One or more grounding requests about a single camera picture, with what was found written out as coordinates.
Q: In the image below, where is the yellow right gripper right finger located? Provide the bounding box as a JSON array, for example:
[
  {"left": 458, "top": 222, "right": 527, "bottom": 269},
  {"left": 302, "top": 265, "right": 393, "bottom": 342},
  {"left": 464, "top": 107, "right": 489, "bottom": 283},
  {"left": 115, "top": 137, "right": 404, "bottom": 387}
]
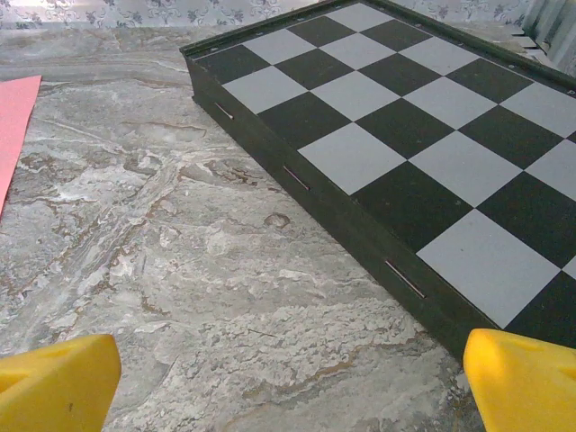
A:
[{"left": 463, "top": 328, "right": 576, "bottom": 432}]

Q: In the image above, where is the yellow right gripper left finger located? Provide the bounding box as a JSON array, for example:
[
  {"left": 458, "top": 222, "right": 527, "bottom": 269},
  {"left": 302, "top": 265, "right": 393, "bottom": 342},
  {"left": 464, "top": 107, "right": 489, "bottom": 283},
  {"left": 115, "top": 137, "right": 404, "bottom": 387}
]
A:
[{"left": 0, "top": 333, "right": 122, "bottom": 432}]

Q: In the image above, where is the black and white chessboard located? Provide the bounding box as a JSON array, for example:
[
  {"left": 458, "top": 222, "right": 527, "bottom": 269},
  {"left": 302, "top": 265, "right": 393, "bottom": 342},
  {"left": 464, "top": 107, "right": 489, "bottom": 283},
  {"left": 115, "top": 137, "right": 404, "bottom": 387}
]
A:
[{"left": 178, "top": 0, "right": 576, "bottom": 364}]

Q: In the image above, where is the pink cloth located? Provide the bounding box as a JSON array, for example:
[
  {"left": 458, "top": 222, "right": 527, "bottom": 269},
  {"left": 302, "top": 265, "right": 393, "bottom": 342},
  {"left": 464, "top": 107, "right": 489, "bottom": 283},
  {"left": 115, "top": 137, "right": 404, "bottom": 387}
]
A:
[{"left": 0, "top": 75, "right": 43, "bottom": 215}]

